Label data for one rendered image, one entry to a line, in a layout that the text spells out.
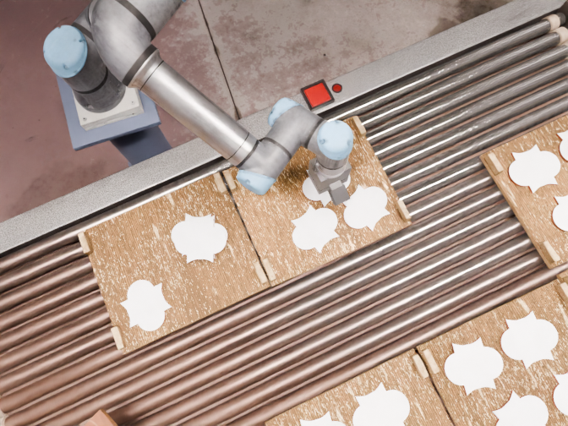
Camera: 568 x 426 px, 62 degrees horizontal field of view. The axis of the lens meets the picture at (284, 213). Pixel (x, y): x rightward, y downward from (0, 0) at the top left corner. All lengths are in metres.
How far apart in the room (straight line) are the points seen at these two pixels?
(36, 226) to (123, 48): 0.68
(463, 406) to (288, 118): 0.80
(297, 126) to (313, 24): 1.71
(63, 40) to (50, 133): 1.34
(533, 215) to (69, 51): 1.28
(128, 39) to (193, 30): 1.78
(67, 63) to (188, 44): 1.41
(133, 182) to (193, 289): 0.36
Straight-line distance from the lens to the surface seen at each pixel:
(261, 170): 0.99
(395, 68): 1.50
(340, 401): 1.24
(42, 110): 2.76
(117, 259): 1.33
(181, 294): 1.27
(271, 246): 1.25
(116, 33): 0.97
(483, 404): 1.32
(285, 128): 1.02
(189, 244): 1.25
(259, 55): 2.60
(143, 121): 1.51
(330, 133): 1.00
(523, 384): 1.36
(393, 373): 1.26
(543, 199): 1.45
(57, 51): 1.38
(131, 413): 1.32
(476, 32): 1.64
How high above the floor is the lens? 2.17
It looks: 75 degrees down
